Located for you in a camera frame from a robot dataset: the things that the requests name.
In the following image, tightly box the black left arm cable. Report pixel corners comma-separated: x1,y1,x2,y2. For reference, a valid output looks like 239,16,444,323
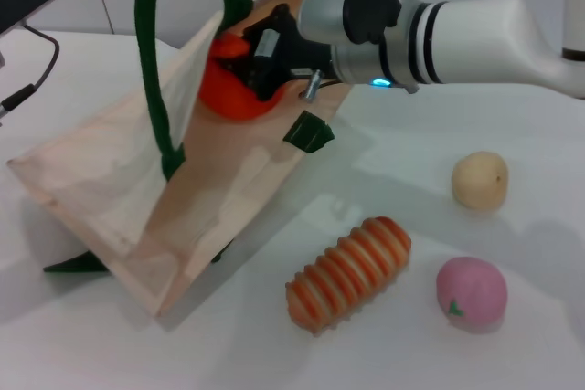
0,24,60,115

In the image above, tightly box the beige round toy fruit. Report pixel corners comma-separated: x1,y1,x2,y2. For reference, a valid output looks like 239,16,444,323
451,151,510,213

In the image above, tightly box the orange toy fruit with stem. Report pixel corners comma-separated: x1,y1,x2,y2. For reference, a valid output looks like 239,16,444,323
198,33,287,121

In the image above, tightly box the pink toy peach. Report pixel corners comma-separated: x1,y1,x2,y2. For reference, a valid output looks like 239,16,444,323
434,256,508,335

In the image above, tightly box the orange striped toy bread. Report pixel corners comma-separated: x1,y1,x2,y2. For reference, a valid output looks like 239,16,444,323
285,216,412,335

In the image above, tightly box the cream handbag with green handles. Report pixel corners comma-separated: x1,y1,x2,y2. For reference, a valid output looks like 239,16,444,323
6,0,354,319

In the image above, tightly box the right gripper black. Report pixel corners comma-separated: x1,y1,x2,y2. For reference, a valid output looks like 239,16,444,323
214,4,334,101

